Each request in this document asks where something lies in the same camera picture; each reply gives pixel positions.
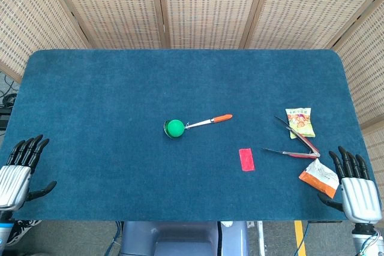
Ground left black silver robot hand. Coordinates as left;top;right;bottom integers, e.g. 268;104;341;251
0;134;58;212

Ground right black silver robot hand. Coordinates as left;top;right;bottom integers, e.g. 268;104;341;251
317;146;383;224

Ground red rectangular packet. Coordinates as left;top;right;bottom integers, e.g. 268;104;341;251
238;147;256;172

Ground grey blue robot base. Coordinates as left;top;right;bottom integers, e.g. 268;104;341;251
119;221;250;256

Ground orange white snack packet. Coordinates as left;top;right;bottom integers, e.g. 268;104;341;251
298;158;344;199

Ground black white patterned object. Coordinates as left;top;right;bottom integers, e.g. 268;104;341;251
5;219;42;246

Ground metal kitchen tongs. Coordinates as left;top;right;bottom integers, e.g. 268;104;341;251
262;115;321;159

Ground yellow snack packet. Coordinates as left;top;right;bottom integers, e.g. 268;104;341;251
284;107;316;140

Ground white table leg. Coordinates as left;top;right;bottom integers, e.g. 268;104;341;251
256;221;265;256

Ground blue table mat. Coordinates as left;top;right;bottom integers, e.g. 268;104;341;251
0;48;382;222

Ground woven bamboo screen panel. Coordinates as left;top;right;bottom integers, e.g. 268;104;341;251
248;0;384;49
157;0;271;49
46;0;166;49
331;0;384;185
0;0;91;85

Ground green ball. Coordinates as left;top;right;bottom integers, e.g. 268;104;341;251
166;119;184;137

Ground black floor cables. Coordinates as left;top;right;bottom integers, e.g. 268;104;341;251
0;71;19;131

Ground blue cable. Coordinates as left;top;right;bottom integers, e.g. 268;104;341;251
104;221;124;256

